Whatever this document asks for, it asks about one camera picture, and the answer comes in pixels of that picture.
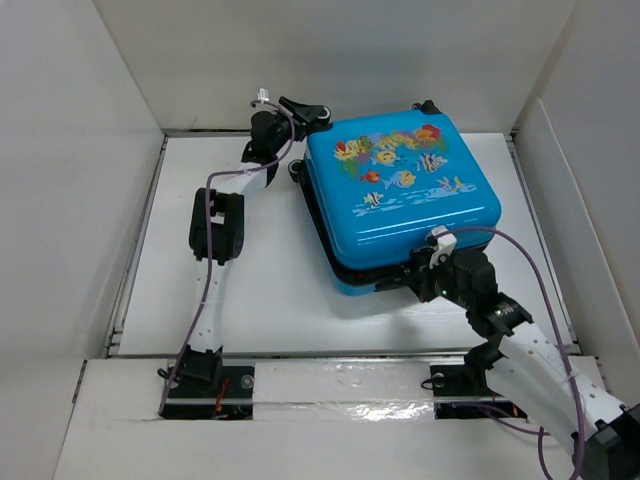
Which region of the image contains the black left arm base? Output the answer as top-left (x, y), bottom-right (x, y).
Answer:
top-left (159, 365), bottom-right (255, 421)

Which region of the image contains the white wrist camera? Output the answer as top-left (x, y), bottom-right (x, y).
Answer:
top-left (427, 226), bottom-right (457, 269)
top-left (250, 87), bottom-right (271, 108)

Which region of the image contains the blue hard-shell suitcase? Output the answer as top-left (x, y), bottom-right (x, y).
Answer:
top-left (288, 100), bottom-right (502, 296)

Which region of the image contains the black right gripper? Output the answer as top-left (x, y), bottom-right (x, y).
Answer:
top-left (400, 250), bottom-right (473, 310)

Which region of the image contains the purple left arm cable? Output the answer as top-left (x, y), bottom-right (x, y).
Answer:
top-left (157, 99), bottom-right (296, 416)

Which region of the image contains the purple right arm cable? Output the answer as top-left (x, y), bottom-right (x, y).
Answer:
top-left (439, 227), bottom-right (587, 480)

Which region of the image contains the aluminium mounting rail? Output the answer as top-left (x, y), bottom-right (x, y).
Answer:
top-left (101, 349), bottom-right (469, 361)

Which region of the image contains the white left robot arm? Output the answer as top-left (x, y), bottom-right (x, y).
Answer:
top-left (169, 96), bottom-right (331, 397)

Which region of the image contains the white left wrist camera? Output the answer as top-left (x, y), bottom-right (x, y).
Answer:
top-left (250, 87), bottom-right (271, 108)

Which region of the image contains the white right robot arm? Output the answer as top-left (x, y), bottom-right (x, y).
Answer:
top-left (404, 246), bottom-right (639, 479)

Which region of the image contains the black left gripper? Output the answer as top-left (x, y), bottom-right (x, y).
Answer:
top-left (268, 99), bottom-right (320, 155)

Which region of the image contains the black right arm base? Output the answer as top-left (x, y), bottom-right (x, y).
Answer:
top-left (421, 364), bottom-right (526, 420)

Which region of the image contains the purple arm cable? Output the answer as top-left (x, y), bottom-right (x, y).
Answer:
top-left (439, 227), bottom-right (587, 480)
top-left (157, 99), bottom-right (296, 416)

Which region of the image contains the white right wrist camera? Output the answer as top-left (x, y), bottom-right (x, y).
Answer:
top-left (427, 226), bottom-right (457, 269)

